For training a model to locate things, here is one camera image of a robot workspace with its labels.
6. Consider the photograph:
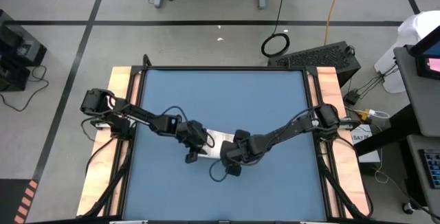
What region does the black orange hazard mat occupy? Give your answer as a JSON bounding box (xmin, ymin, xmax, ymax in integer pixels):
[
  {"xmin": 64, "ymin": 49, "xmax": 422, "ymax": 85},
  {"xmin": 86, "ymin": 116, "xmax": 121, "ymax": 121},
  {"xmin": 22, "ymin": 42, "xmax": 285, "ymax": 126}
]
[{"xmin": 0, "ymin": 179, "xmax": 39, "ymax": 224}]

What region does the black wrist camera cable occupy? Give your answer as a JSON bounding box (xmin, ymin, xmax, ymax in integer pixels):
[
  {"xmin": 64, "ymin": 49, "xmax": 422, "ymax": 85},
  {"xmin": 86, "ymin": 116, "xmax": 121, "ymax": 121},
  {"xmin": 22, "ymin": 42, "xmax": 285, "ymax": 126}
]
[{"xmin": 159, "ymin": 105, "xmax": 189, "ymax": 124}]

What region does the white cloth pile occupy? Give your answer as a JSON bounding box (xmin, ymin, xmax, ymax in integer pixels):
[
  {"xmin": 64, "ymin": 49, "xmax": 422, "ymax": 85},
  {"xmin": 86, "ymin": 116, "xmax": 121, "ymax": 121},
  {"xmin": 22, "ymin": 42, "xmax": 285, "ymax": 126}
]
[{"xmin": 373, "ymin": 10, "xmax": 440, "ymax": 94}]

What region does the black floor cable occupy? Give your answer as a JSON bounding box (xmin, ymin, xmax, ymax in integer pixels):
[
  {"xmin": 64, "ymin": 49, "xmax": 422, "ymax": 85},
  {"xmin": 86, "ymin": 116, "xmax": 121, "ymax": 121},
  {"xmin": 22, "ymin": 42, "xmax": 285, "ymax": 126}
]
[{"xmin": 0, "ymin": 65, "xmax": 49, "ymax": 112}]

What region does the black keypad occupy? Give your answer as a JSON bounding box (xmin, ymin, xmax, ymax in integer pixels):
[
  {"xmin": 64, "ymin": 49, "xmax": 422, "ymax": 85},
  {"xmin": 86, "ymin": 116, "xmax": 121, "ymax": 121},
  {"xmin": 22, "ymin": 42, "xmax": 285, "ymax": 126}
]
[{"xmin": 417, "ymin": 148, "xmax": 440, "ymax": 189}]

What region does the dark blue cable loop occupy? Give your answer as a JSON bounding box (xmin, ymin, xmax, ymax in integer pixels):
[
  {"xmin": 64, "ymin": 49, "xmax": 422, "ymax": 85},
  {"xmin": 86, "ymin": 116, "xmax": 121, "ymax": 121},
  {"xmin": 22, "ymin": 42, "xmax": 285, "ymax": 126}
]
[{"xmin": 208, "ymin": 159, "xmax": 230, "ymax": 183}]

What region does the white paper label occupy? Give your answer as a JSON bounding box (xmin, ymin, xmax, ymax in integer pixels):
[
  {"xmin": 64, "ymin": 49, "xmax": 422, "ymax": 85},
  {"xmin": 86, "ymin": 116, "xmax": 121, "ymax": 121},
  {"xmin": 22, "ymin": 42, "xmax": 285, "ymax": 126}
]
[{"xmin": 350, "ymin": 124, "xmax": 381, "ymax": 163}]

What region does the black perforated computer case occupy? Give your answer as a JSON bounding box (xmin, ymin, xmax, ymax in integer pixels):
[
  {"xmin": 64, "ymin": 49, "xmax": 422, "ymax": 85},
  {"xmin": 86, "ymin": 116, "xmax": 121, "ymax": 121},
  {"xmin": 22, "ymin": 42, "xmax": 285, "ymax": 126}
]
[{"xmin": 267, "ymin": 41, "xmax": 362, "ymax": 88}]

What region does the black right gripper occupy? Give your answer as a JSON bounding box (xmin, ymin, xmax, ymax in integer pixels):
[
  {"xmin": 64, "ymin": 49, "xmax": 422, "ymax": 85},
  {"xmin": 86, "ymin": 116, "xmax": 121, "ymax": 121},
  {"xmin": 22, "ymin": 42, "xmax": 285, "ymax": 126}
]
[{"xmin": 219, "ymin": 129, "xmax": 265, "ymax": 177}]

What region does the yellow cable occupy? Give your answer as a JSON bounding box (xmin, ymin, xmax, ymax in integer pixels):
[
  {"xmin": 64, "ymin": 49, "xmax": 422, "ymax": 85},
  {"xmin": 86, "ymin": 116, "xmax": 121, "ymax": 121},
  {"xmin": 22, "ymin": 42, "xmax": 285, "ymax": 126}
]
[{"xmin": 323, "ymin": 0, "xmax": 346, "ymax": 46}]

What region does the black floor equipment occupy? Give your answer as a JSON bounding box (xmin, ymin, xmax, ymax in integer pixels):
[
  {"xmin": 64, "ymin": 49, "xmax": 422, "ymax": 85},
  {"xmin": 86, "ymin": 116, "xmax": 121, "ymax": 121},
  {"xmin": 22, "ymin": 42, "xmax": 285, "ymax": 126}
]
[{"xmin": 0, "ymin": 9, "xmax": 47, "ymax": 93}]

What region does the black tablet screen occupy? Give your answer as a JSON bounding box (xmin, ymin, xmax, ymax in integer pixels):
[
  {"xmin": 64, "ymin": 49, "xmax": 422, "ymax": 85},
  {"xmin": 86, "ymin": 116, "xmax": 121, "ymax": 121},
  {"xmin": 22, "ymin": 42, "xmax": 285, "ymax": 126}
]
[{"xmin": 408, "ymin": 24, "xmax": 440, "ymax": 80}]

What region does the grey desk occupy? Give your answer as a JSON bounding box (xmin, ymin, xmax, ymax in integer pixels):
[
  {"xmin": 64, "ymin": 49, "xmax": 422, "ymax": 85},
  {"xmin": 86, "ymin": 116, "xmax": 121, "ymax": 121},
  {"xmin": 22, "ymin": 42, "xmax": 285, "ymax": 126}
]
[
  {"xmin": 407, "ymin": 134, "xmax": 440, "ymax": 218},
  {"xmin": 393, "ymin": 45, "xmax": 440, "ymax": 137}
]

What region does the white towel with beige checks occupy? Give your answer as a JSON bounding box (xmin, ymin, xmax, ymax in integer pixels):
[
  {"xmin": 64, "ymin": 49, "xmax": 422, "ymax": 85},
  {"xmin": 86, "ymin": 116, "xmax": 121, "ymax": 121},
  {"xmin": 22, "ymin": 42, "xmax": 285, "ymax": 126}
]
[{"xmin": 199, "ymin": 129, "xmax": 238, "ymax": 159}]

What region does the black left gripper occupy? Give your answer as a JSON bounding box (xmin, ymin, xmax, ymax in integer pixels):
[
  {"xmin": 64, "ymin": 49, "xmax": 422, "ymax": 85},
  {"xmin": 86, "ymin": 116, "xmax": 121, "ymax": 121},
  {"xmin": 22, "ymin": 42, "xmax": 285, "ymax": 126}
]
[{"xmin": 177, "ymin": 120, "xmax": 214, "ymax": 165}]

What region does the black aluminium table frame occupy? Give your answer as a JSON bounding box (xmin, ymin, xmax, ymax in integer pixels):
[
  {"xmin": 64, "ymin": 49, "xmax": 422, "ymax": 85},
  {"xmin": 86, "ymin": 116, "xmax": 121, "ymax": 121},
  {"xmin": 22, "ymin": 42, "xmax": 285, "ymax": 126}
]
[{"xmin": 80, "ymin": 54, "xmax": 374, "ymax": 224}]

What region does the black power adapter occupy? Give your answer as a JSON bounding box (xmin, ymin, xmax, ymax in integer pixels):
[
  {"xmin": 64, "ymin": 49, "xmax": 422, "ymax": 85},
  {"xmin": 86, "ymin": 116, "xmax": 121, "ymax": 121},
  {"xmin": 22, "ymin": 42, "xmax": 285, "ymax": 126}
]
[{"xmin": 343, "ymin": 90, "xmax": 361, "ymax": 105}]

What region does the silver metal bracket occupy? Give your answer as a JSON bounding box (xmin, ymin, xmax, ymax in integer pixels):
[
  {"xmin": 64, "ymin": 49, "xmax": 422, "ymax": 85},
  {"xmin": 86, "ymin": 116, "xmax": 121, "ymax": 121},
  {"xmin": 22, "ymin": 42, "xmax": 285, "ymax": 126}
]
[{"xmin": 91, "ymin": 120, "xmax": 113, "ymax": 131}]

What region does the white and yellow plug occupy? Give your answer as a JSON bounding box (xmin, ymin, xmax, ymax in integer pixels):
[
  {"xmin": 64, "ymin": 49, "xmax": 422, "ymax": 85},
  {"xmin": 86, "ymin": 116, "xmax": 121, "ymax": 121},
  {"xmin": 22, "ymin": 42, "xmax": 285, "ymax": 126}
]
[{"xmin": 357, "ymin": 109, "xmax": 391, "ymax": 120}]

